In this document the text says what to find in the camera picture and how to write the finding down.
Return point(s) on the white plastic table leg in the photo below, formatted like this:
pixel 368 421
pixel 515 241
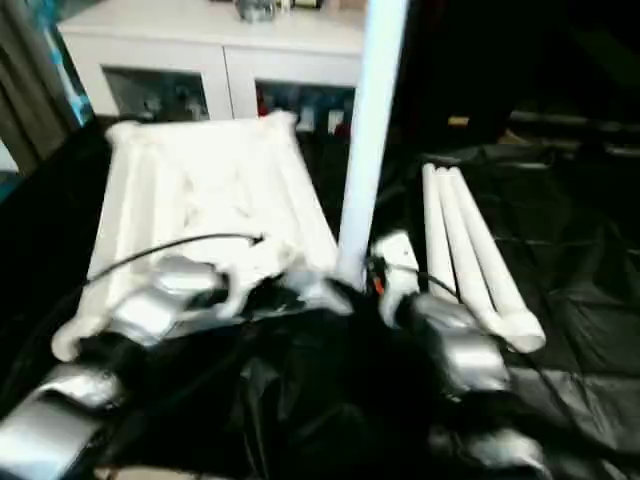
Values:
pixel 495 260
pixel 460 240
pixel 370 125
pixel 432 225

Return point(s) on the white plastic table top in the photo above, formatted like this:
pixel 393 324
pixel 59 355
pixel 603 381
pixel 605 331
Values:
pixel 200 175

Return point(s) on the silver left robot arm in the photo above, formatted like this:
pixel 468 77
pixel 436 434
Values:
pixel 150 295

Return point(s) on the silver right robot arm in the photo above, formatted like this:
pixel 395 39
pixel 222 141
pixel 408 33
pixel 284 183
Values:
pixel 460 340

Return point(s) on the black plastic mat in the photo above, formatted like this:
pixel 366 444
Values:
pixel 325 400

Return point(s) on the white bottle with dark cap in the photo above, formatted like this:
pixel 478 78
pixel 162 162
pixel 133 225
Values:
pixel 305 118
pixel 336 120

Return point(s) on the white cabinet with glass doors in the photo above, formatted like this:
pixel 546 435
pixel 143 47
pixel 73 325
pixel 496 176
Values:
pixel 200 40

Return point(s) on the teal plastic stool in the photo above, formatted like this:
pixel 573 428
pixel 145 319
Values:
pixel 80 107

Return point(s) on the grey curtain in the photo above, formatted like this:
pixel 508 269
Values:
pixel 25 85

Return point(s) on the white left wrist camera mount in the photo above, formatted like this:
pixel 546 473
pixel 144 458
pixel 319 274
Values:
pixel 250 270

